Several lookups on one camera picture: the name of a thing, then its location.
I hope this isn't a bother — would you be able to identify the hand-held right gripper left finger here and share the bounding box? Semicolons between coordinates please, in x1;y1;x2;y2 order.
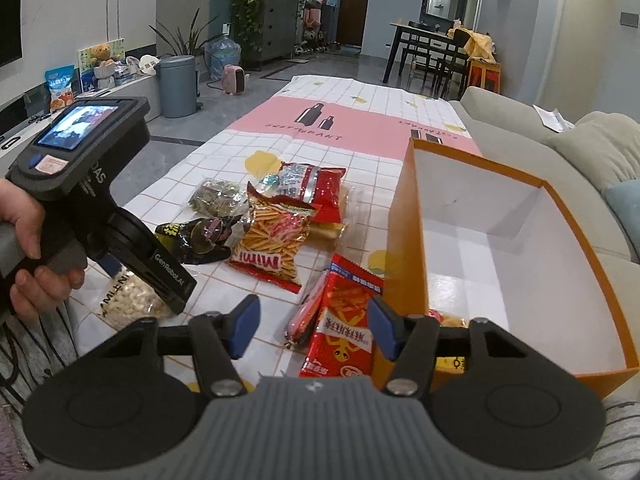
90;294;261;402

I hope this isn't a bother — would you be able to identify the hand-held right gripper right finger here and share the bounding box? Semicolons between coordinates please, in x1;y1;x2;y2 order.
369;297;543;401

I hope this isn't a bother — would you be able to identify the red snack packet cartoon print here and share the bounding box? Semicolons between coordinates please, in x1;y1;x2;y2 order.
299;252;386;378

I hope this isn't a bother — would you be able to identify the clear popcorn bag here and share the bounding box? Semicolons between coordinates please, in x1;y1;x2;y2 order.
95;255;173;331

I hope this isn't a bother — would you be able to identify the orange cardboard box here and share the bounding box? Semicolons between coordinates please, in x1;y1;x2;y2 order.
372;137;638;402

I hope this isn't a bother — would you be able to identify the red packet with clear window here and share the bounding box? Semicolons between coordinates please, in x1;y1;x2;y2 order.
277;161;347;224

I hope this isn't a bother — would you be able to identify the person's left hand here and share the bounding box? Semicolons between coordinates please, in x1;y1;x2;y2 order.
0;177;87;317

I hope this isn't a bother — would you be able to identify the red sausage stick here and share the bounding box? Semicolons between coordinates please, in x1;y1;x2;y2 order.
285;270;331;348

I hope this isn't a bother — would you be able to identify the yellow snack packet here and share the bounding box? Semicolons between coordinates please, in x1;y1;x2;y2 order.
427;309;472;331

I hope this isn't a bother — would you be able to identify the blue snack bag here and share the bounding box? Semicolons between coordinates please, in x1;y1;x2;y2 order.
44;65;76;114

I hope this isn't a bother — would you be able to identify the orange stick snack bag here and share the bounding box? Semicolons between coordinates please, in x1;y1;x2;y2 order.
229;182;321;295

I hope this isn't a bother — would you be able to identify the white tv cabinet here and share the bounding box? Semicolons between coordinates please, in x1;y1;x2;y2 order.
0;71;162;173

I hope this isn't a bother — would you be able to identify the black snack packet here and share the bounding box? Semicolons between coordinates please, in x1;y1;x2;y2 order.
155;216;244;265

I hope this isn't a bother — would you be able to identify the clear packet of yellow sticks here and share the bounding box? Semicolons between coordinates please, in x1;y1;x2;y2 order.
305;187;362;247

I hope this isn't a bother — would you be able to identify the teddy bear picture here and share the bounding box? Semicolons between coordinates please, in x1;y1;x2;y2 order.
77;40;125;94

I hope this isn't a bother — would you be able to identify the grey trash can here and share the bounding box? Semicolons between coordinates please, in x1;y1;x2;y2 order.
158;55;199;119

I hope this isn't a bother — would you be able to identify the green snack packet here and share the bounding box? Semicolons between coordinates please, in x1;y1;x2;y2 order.
189;179;247;217

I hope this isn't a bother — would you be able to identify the potted long-leaf plant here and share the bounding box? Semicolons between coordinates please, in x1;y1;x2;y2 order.
149;14;213;61

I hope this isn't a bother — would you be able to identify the pink space heater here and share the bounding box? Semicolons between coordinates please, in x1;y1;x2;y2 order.
221;64;251;97

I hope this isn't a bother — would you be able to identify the black television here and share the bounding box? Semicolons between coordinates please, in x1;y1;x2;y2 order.
0;0;24;69

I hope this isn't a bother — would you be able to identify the blue water jug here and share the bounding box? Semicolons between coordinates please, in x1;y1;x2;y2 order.
206;35;243;84

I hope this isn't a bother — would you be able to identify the person's striped clothing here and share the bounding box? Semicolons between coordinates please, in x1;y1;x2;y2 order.
0;300;81;416

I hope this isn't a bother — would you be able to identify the pink and white printed tablecloth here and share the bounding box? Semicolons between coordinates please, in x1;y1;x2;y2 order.
65;75;486;398

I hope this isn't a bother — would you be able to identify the trailing green plant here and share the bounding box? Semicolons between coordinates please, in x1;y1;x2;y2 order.
224;0;268;53

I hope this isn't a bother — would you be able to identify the grey drawer cabinet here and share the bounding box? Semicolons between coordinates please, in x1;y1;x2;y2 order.
256;0;302;65

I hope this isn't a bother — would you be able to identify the beige sofa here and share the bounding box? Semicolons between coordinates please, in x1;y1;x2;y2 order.
447;85;640;401

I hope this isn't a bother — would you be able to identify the purple rug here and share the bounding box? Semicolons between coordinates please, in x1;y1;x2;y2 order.
0;404;33;480

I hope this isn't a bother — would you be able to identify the light blue pillow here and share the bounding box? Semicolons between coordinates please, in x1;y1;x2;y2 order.
601;179;640;264

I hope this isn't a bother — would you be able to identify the black dining chair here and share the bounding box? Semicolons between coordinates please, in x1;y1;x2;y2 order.
434;35;472;102
400;21;433;80

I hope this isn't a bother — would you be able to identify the white paper sheet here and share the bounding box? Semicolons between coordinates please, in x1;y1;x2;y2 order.
532;104;577;134

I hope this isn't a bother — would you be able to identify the orange stool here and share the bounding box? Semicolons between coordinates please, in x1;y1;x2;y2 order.
466;57;502;94

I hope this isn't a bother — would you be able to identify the beige cushion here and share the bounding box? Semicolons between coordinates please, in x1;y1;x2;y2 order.
545;111;640;182

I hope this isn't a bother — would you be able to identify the yellow cloth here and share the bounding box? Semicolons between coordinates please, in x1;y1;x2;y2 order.
446;27;497;64

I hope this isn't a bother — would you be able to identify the black dining table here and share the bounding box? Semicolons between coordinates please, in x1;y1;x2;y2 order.
382;21;473;92

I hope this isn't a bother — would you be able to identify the brown door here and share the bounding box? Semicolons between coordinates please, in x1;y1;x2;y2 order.
339;0;372;49

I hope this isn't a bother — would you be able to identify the wall mirror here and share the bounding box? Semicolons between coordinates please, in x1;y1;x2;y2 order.
425;0;461;21

